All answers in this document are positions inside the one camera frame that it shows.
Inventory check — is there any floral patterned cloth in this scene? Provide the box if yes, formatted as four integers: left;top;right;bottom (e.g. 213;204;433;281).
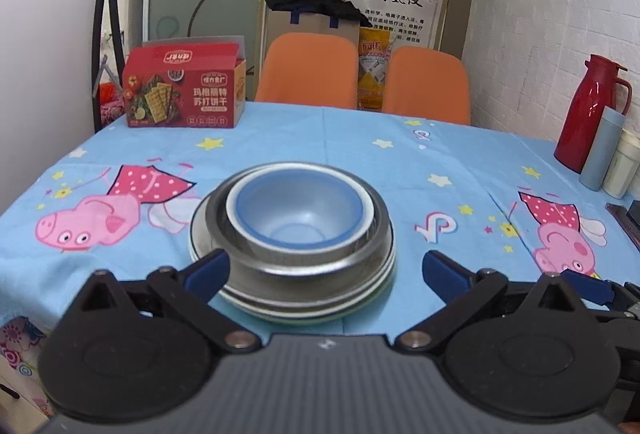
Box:
0;316;53;417

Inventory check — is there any cream white cup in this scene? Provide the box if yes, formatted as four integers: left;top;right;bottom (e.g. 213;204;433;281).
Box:
601;129;640;199

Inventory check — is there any black metal rack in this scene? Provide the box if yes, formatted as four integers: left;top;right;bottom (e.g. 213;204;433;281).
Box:
92;0;126;135

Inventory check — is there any red thermos jug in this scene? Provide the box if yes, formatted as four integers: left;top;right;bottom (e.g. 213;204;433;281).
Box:
553;54;633;173

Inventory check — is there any grey blue cup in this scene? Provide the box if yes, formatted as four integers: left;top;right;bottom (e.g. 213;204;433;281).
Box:
580;106;626;191

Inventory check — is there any stainless steel bowl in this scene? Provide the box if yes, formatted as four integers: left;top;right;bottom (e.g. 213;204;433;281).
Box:
205;162;393;275

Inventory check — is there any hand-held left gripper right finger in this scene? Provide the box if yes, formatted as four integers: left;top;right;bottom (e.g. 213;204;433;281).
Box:
395;250;583;355

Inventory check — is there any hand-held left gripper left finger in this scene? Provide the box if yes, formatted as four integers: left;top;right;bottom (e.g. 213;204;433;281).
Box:
75;248;262;355

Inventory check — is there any blue cartoon pig tablecloth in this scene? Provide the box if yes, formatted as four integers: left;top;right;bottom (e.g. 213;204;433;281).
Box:
0;101;640;335

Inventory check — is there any brown cardboard box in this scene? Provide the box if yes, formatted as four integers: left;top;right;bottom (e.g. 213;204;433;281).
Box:
264;8;361;45

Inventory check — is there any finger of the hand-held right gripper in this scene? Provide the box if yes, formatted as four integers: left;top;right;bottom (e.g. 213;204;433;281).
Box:
559;269;628;313

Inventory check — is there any dark flat object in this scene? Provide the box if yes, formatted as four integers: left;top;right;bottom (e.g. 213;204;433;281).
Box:
605;200;640;237

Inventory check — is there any yellow plastic bag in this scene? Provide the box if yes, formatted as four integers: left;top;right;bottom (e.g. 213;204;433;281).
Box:
356;28;396;111

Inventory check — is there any orange chair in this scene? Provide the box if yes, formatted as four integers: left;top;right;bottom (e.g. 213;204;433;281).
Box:
255;32;360;109
382;46;472;125

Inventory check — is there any blue plastic bowl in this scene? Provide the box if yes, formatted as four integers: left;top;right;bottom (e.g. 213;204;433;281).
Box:
234;173;365;249

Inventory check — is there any red cracker box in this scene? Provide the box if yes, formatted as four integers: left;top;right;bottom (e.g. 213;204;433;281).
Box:
122;42;247;129

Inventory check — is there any pink red decoration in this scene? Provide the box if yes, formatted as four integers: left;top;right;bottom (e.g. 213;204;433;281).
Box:
97;81;126;127

